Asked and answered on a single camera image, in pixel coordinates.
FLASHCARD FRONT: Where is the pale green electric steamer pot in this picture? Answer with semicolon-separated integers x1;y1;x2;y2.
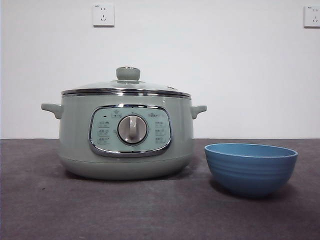
41;92;208;181

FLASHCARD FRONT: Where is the glass lid with green knob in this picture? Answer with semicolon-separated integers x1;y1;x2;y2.
61;66;192;97

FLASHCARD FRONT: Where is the blue ribbed bowl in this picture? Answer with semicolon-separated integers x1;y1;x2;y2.
204;143;299;200

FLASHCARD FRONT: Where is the white wall socket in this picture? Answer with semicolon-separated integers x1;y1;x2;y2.
303;5;320;28
92;4;116;28

